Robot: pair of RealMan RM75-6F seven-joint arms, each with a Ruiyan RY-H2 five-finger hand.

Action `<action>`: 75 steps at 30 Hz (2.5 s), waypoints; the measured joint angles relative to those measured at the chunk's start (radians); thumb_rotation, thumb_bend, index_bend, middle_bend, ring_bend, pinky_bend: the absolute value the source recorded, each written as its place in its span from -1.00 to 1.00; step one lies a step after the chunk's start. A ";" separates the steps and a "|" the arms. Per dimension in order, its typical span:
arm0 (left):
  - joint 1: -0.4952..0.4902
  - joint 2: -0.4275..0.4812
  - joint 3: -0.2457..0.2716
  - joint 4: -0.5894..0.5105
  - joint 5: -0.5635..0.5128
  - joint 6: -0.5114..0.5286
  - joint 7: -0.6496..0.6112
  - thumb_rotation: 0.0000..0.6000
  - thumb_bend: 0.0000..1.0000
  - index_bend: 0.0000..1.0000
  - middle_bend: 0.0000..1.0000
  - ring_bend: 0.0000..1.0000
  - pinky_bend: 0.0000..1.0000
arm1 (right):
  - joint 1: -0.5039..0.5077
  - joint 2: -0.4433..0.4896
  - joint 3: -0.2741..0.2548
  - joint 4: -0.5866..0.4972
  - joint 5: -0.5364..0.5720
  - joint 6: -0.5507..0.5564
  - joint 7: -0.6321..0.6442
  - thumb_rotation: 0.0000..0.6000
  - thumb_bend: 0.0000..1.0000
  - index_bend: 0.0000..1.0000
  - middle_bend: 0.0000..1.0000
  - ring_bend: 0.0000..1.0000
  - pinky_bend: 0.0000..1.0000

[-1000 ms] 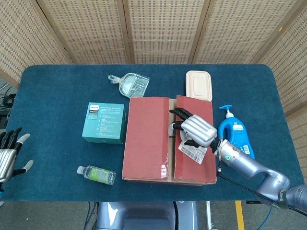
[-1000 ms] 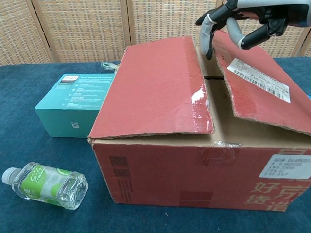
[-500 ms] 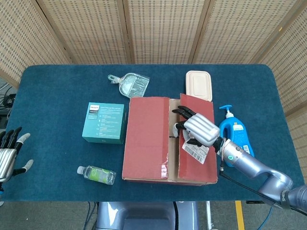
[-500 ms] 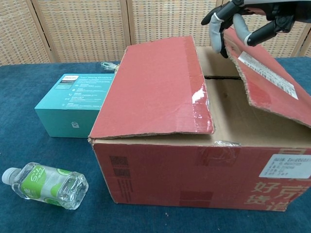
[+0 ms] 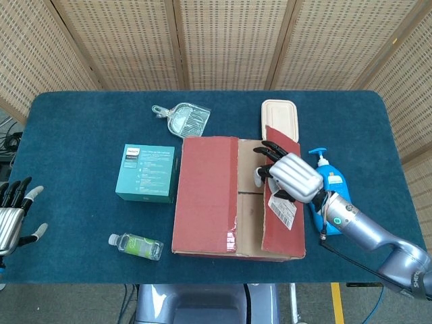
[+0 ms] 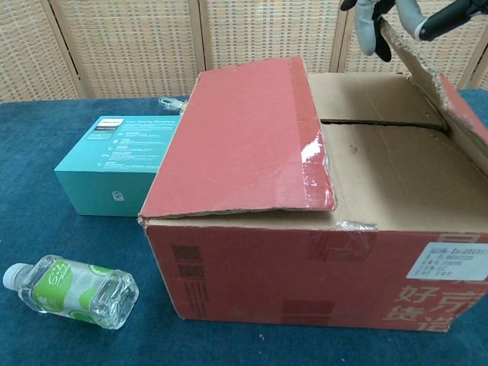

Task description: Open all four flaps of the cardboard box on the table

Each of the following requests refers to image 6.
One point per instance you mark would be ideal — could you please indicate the red taped cardboard box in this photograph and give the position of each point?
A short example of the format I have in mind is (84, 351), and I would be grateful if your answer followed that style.
(248, 152)

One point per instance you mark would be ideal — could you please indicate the clear plastic scoop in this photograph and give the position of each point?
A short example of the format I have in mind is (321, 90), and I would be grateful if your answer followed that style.
(171, 103)

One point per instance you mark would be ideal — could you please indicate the teal product box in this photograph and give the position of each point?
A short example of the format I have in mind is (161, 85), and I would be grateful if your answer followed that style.
(110, 179)

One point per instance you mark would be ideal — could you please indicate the blue table cloth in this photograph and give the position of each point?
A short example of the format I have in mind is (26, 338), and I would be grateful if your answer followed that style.
(57, 236)

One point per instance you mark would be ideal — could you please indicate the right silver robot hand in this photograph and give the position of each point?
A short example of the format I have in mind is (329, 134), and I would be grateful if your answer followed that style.
(366, 30)

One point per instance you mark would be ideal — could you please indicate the clear green label water bottle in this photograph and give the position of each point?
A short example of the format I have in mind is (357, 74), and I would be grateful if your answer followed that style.
(72, 289)

